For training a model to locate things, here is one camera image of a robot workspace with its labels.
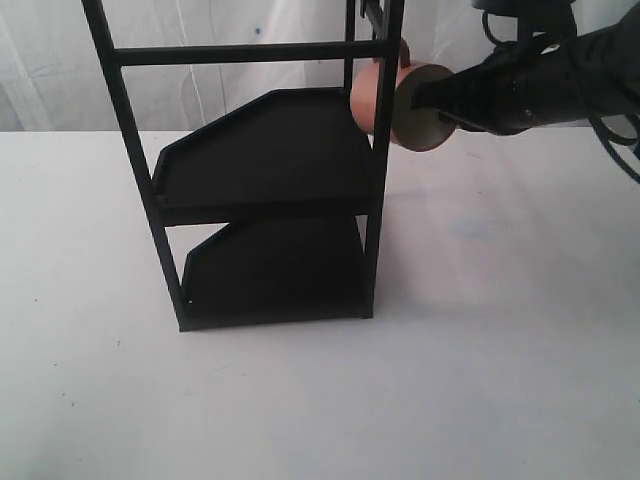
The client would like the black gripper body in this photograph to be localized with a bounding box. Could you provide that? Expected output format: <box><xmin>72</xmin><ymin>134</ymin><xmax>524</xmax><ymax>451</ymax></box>
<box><xmin>452</xmin><ymin>42</ymin><xmax>583</xmax><ymax>135</ymax></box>

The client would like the pink mug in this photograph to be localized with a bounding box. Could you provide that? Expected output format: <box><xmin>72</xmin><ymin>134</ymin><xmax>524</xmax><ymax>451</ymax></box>
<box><xmin>350</xmin><ymin>38</ymin><xmax>456</xmax><ymax>152</ymax></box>

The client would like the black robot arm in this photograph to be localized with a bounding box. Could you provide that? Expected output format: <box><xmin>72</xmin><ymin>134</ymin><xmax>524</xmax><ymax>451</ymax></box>
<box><xmin>411</xmin><ymin>1</ymin><xmax>639</xmax><ymax>136</ymax></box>

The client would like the black metal shelf rack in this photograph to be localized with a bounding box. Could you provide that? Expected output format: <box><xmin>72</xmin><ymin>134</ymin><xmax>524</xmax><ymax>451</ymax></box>
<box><xmin>83</xmin><ymin>1</ymin><xmax>404</xmax><ymax>332</ymax></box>

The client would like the white cloth backdrop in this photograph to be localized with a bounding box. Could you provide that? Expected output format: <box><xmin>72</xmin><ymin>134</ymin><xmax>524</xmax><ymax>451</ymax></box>
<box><xmin>0</xmin><ymin>0</ymin><xmax>640</xmax><ymax>134</ymax></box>

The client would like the black cable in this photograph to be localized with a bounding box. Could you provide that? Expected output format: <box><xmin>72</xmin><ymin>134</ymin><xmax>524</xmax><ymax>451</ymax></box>
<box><xmin>482</xmin><ymin>9</ymin><xmax>640</xmax><ymax>186</ymax></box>

